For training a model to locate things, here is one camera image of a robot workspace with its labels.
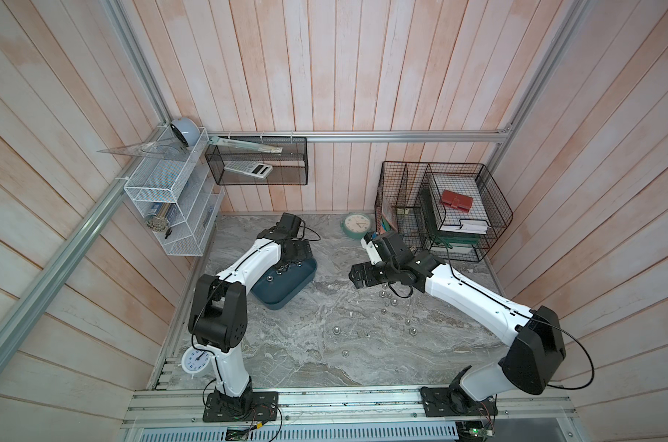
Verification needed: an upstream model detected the teal plastic storage box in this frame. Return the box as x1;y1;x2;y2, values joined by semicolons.
250;258;317;311

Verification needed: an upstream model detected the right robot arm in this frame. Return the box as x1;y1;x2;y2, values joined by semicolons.
349;231;569;418

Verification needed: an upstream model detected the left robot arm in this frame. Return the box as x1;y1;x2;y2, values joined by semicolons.
181;213;317;423

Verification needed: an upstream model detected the green round clock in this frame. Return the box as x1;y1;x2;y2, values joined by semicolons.
341;213;373;239

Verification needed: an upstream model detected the white calculator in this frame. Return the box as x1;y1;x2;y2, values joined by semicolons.
224;160;273;180

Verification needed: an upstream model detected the stack of books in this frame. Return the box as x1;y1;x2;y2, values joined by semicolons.
419;172;492;254

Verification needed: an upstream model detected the red notebook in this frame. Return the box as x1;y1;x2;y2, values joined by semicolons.
440;190;474;213

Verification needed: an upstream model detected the white alarm clock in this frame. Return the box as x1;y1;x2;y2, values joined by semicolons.
180;346;212;376

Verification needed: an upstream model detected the clear triangle ruler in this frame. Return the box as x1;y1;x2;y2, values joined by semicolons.
100;138;190;161

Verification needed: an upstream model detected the blue round speaker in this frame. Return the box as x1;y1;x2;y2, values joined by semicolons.
170;117;201;148

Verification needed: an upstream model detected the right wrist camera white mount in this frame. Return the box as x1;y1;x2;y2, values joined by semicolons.
361;238;382;265

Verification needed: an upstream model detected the black wire wall basket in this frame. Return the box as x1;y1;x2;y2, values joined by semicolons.
204;136;309;186

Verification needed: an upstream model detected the black wire desk organizer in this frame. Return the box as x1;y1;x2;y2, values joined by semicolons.
375;160;514;263

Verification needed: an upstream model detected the white wire wall shelf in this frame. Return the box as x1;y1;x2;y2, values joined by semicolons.
124;126;225;257

